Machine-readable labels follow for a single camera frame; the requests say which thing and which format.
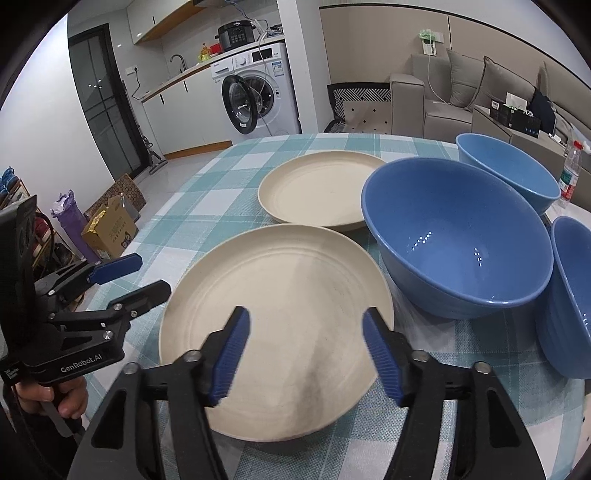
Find beige round plate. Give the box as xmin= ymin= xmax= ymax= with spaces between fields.
xmin=158 ymin=224 xmax=395 ymax=441
xmin=257 ymin=151 xmax=387 ymax=233

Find white kitchen counter cabinet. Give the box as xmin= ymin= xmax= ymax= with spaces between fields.
xmin=141 ymin=60 xmax=234 ymax=160

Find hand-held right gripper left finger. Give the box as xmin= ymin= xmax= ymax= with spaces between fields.
xmin=79 ymin=305 xmax=252 ymax=480

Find grey side cabinet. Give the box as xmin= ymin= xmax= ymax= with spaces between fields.
xmin=471 ymin=105 xmax=573 ymax=171

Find person's left hand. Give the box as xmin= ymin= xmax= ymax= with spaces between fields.
xmin=16 ymin=376 xmax=88 ymax=421

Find shoe rack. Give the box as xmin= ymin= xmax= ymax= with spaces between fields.
xmin=0 ymin=166 xmax=84 ymax=296

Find purple bag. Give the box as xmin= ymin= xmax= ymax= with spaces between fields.
xmin=51 ymin=190 xmax=100 ymax=261

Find black framed glass door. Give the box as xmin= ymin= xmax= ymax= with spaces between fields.
xmin=68 ymin=34 xmax=143 ymax=174

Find blue bowl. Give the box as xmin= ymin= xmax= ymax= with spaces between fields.
xmin=455 ymin=133 xmax=561 ymax=217
xmin=536 ymin=216 xmax=591 ymax=380
xmin=361 ymin=157 xmax=555 ymax=320

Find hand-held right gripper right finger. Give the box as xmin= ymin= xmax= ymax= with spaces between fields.
xmin=361 ymin=307 xmax=548 ymax=480

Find white upper kitchen cabinets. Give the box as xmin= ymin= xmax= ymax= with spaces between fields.
xmin=127 ymin=0 xmax=208 ymax=45

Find clear plastic water bottle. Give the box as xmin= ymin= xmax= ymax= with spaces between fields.
xmin=558 ymin=138 xmax=586 ymax=207

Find person's left forearm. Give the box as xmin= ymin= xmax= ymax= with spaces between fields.
xmin=0 ymin=392 xmax=81 ymax=480

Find brown patterned board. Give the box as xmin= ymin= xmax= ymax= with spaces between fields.
xmin=84 ymin=173 xmax=147 ymax=221

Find white washing machine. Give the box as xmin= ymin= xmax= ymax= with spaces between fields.
xmin=210 ymin=42 xmax=302 ymax=138

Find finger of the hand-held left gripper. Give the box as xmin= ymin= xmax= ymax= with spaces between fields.
xmin=48 ymin=279 xmax=172 ymax=344
xmin=34 ymin=253 xmax=143 ymax=310

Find dark clothing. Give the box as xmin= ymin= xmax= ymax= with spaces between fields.
xmin=529 ymin=89 xmax=557 ymax=134

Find green wall charger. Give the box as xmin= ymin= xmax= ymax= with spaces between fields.
xmin=417 ymin=28 xmax=445 ymax=57

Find black pressure cooker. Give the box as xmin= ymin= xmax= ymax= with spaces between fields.
xmin=218 ymin=19 xmax=254 ymax=53

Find cardboard box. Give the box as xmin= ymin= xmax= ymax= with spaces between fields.
xmin=82 ymin=196 xmax=140 ymax=260

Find floor mop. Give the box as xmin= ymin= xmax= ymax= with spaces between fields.
xmin=137 ymin=134 xmax=168 ymax=175

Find white marble side table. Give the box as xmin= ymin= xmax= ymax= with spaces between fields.
xmin=545 ymin=200 xmax=591 ymax=232

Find grey sofa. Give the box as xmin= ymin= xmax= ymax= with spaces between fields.
xmin=390 ymin=48 xmax=591 ymax=158

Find grey sofa cushion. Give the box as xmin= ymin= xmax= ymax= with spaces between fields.
xmin=447 ymin=48 xmax=485 ymax=109
xmin=466 ymin=56 xmax=548 ymax=112

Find black box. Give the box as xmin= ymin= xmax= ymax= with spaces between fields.
xmin=489 ymin=100 xmax=542 ymax=138

